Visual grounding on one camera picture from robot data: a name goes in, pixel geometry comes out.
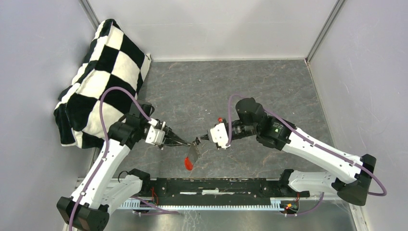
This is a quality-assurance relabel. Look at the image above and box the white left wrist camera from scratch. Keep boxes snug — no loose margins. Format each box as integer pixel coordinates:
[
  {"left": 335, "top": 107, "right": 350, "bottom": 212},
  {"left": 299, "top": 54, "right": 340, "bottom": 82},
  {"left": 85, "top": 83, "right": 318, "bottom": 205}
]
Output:
[{"left": 145, "top": 118, "right": 166, "bottom": 147}]

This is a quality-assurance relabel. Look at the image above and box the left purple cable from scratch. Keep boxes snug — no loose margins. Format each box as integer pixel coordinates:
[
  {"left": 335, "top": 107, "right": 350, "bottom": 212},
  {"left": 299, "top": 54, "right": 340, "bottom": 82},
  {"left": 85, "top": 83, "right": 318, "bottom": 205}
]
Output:
[{"left": 68, "top": 87, "right": 179, "bottom": 231}]

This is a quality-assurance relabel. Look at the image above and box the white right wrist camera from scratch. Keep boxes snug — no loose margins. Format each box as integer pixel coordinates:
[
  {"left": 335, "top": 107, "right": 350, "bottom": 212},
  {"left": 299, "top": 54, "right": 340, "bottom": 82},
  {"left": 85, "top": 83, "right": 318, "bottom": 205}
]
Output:
[{"left": 207, "top": 123, "right": 231, "bottom": 150}]

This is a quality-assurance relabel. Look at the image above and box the white toothed cable duct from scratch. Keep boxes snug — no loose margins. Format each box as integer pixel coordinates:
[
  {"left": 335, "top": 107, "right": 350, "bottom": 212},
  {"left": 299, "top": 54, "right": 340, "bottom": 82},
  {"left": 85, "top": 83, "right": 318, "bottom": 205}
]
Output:
[{"left": 118, "top": 199, "right": 284, "bottom": 211}]

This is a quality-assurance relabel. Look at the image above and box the black white checkered blanket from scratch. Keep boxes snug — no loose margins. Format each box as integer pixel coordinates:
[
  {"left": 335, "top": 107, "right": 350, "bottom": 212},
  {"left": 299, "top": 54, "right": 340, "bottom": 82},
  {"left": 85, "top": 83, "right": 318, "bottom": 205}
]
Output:
[{"left": 53, "top": 19, "right": 152, "bottom": 149}]

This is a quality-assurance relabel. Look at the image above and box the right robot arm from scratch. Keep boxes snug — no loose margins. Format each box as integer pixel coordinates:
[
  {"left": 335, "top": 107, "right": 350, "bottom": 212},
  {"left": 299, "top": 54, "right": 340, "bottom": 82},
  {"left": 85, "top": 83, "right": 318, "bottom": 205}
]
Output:
[{"left": 199, "top": 98, "right": 376, "bottom": 206}]

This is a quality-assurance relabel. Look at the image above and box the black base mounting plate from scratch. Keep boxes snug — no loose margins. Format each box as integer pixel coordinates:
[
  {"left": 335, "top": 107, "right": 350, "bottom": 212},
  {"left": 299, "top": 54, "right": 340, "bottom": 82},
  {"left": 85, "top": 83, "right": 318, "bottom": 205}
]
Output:
[{"left": 136, "top": 178, "right": 310, "bottom": 206}]

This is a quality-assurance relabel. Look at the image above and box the purple cable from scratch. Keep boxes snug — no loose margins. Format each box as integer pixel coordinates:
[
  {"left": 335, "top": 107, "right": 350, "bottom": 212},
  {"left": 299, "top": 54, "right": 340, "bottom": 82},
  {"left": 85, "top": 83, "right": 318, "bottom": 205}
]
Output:
[
  {"left": 226, "top": 93, "right": 388, "bottom": 217},
  {"left": 68, "top": 87, "right": 179, "bottom": 231}
]

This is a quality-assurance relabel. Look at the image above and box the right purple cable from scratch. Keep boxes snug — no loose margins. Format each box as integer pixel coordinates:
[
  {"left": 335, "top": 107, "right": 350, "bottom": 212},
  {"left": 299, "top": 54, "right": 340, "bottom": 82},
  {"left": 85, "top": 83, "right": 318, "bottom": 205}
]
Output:
[{"left": 226, "top": 93, "right": 388, "bottom": 217}]

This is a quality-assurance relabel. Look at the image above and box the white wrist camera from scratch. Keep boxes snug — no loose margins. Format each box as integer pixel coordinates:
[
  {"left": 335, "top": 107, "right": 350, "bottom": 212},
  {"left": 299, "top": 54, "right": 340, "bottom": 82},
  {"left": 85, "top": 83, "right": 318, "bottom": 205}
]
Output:
[
  {"left": 145, "top": 118, "right": 166, "bottom": 147},
  {"left": 207, "top": 123, "right": 231, "bottom": 150}
]

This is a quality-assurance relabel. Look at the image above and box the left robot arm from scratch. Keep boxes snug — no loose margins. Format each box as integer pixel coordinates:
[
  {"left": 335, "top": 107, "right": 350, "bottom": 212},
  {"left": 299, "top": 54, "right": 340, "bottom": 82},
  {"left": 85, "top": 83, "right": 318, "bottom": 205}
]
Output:
[{"left": 57, "top": 101, "right": 190, "bottom": 231}]

